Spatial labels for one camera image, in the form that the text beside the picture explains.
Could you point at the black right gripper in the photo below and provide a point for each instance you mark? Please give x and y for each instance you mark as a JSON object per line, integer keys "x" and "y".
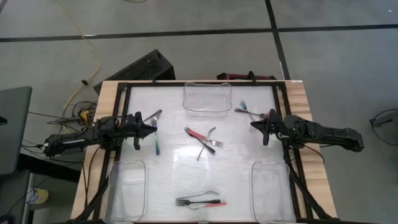
{"x": 278, "y": 127}

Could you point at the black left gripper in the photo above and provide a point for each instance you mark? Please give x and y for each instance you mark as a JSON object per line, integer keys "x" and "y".
{"x": 136, "y": 129}

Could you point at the clear plastic tray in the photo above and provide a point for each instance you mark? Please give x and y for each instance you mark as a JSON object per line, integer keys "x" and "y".
{"x": 273, "y": 193}
{"x": 127, "y": 193}
{"x": 202, "y": 93}

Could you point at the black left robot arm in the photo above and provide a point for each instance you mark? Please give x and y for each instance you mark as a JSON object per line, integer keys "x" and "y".
{"x": 71, "y": 140}

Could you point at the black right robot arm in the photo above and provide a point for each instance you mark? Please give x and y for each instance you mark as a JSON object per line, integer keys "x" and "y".
{"x": 323, "y": 132}

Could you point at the white work mat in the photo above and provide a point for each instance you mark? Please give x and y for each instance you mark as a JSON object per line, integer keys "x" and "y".
{"x": 174, "y": 174}

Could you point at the red and black case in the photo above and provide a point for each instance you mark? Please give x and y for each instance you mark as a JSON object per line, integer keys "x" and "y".
{"x": 233, "y": 76}

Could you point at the yellow plug power strip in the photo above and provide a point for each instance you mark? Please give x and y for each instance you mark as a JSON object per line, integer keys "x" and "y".
{"x": 84, "y": 114}

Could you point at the yellow and white container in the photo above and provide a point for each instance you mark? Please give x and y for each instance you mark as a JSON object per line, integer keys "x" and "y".
{"x": 40, "y": 196}

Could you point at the dark grey furniture panel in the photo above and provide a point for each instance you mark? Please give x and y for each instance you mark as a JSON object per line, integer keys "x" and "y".
{"x": 14, "y": 130}

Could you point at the dark grey cabinet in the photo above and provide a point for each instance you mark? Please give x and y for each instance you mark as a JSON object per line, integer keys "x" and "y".
{"x": 14, "y": 199}

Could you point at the black frame clamp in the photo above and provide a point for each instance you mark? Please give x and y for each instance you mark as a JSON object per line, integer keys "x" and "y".
{"x": 252, "y": 77}
{"x": 154, "y": 81}

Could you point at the black metal table frame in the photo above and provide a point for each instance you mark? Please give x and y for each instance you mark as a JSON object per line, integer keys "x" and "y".
{"x": 174, "y": 83}

